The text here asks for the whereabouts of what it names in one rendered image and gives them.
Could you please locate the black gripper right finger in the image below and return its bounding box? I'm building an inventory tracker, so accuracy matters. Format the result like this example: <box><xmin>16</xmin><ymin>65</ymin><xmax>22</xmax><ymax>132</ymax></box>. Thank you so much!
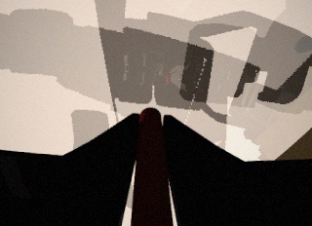
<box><xmin>163</xmin><ymin>114</ymin><xmax>312</xmax><ymax>226</ymax></box>

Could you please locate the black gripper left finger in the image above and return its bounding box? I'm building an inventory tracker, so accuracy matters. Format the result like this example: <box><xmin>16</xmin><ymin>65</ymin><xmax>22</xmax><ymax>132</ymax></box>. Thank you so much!
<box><xmin>0</xmin><ymin>113</ymin><xmax>139</xmax><ymax>226</ymax></box>

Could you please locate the dark red peg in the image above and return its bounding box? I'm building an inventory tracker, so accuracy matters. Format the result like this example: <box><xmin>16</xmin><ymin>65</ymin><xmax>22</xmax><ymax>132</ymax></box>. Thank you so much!
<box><xmin>130</xmin><ymin>106</ymin><xmax>173</xmax><ymax>226</ymax></box>

